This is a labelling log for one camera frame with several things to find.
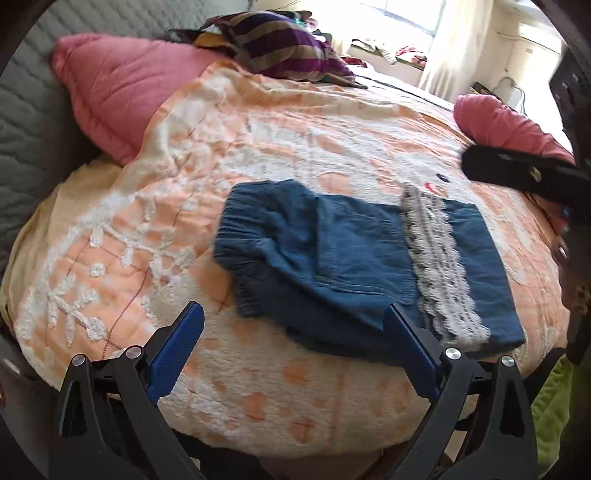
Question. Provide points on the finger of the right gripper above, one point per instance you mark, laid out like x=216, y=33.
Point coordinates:
x=552, y=179

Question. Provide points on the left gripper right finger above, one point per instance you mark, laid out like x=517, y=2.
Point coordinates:
x=479, y=424

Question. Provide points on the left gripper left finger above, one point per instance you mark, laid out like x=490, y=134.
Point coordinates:
x=107, y=423

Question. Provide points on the blue denim lace-trimmed pants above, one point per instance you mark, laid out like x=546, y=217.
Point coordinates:
x=326, y=267

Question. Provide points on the red bolster cushion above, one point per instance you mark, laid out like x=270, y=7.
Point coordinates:
x=489, y=122

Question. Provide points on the green sleeve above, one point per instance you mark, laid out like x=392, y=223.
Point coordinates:
x=550, y=410

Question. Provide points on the peach bear pattern blanket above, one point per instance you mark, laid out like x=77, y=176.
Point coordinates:
x=117, y=253

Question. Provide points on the clothes on window sill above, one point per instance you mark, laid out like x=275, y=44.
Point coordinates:
x=383, y=54

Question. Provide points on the white bed sheet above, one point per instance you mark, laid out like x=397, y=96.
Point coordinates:
x=377, y=78

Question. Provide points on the purple striped pillow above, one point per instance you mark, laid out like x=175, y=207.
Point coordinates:
x=270, y=44

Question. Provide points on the grey quilted headboard cover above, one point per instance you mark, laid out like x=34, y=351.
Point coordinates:
x=41, y=143

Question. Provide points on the pink quilted pillow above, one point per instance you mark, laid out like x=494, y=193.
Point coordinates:
x=116, y=84

